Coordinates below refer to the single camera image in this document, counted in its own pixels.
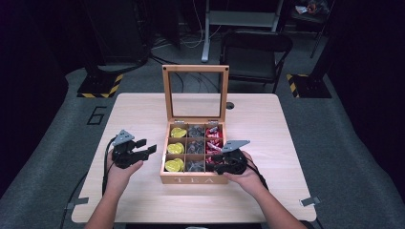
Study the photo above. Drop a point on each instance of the person's left hand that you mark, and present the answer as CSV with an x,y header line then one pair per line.
x,y
119,178

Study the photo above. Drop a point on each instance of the black stand base hazard stripes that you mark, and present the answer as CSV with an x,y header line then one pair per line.
x,y
100,87
310,86

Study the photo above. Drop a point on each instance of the clutter on dark shelf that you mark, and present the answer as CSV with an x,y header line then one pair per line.
x,y
310,8

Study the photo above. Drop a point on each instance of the wooden tea box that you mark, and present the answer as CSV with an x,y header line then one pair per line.
x,y
194,179

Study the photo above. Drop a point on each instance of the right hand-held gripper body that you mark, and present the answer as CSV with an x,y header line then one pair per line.
x,y
234,160

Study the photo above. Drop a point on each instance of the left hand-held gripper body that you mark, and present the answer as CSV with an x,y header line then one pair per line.
x,y
125,156

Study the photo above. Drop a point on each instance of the grey tape piece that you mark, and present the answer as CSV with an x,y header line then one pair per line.
x,y
78,203
310,201

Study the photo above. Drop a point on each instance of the group of dark tea packets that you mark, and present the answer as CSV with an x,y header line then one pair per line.
x,y
195,147

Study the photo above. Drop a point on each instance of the white desk frame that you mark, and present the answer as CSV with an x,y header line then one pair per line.
x,y
237,19

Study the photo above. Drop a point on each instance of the black folding chair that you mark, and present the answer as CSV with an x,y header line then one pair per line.
x,y
254,60

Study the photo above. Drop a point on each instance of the group of yellow tea packets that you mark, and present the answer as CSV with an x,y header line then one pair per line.
x,y
176,148

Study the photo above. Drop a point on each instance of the person's right hand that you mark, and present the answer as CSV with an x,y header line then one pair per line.
x,y
248,181

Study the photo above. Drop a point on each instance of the black cabinet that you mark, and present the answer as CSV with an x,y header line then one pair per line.
x,y
116,31

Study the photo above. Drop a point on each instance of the group of red tea packets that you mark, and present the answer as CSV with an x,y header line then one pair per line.
x,y
212,133

